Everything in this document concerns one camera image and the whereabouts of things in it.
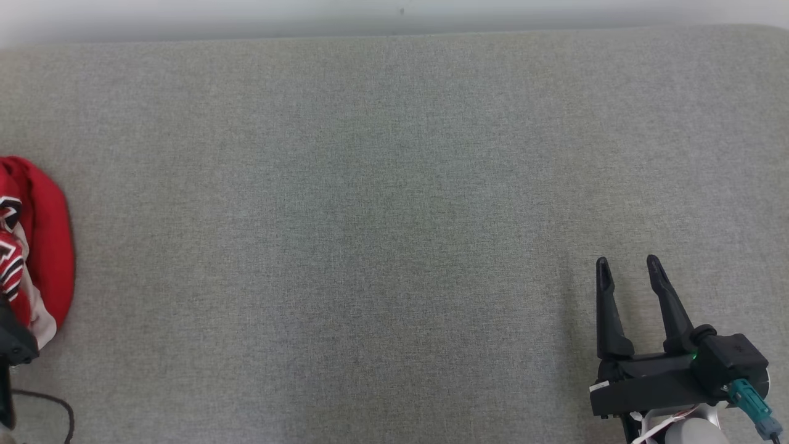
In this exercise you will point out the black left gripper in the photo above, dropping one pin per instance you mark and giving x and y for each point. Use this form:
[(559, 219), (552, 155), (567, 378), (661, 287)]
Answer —
[(15, 339)]

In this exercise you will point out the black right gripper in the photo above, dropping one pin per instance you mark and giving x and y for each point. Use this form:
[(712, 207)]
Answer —
[(647, 382)]

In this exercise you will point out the red Bulls basketball jersey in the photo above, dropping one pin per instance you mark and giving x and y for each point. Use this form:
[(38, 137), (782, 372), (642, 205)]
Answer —
[(46, 246)]

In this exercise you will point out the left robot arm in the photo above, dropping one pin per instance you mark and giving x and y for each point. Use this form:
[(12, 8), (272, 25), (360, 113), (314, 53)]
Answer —
[(5, 394)]

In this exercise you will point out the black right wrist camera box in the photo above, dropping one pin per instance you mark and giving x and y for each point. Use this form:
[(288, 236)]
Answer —
[(730, 361)]

